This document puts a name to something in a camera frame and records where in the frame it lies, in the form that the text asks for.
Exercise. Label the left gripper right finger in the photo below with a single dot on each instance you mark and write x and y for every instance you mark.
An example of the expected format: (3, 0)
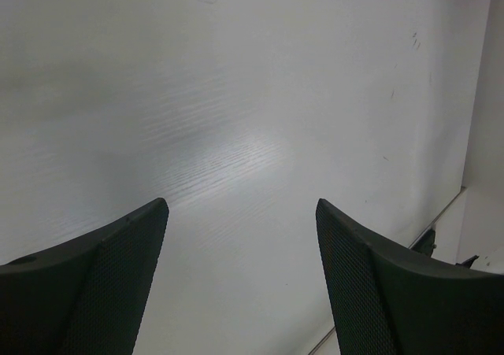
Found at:
(388, 299)

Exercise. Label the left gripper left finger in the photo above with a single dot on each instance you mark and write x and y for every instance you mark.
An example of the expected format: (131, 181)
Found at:
(87, 295)

